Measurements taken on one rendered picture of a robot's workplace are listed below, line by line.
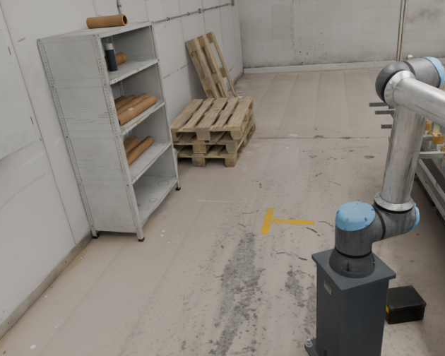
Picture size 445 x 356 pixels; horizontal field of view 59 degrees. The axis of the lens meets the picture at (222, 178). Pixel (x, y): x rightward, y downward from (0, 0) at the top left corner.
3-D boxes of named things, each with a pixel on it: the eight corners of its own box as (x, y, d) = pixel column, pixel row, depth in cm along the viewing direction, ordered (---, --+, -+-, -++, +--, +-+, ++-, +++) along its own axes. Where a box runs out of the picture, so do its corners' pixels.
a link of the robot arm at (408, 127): (360, 227, 174) (386, 56, 135) (393, 217, 178) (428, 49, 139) (382, 248, 161) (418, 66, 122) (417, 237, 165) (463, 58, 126)
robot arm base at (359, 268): (344, 282, 159) (345, 263, 154) (321, 256, 175) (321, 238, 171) (385, 271, 163) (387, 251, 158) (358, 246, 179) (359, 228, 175)
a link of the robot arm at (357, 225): (327, 239, 170) (328, 205, 162) (361, 229, 174) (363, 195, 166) (347, 259, 156) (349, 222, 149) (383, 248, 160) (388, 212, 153)
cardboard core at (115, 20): (85, 18, 292) (121, 14, 284) (90, 17, 299) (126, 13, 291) (87, 29, 295) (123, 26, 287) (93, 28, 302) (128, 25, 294)
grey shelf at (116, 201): (92, 238, 319) (35, 39, 252) (139, 187, 396) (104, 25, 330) (143, 241, 307) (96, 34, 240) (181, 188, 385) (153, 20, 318)
